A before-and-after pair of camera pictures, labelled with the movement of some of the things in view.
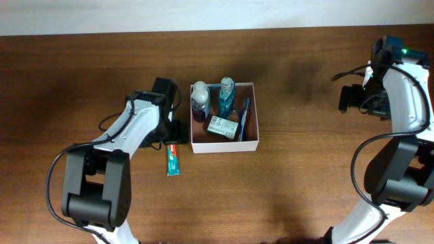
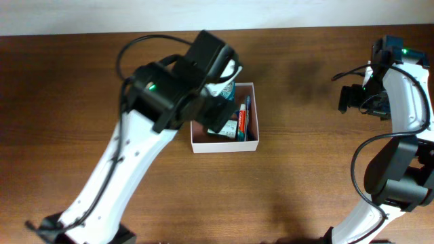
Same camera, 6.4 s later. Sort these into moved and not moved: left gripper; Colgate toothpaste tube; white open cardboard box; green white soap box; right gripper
Moved: Colgate toothpaste tube; left gripper
Not moved: right gripper; white open cardboard box; green white soap box
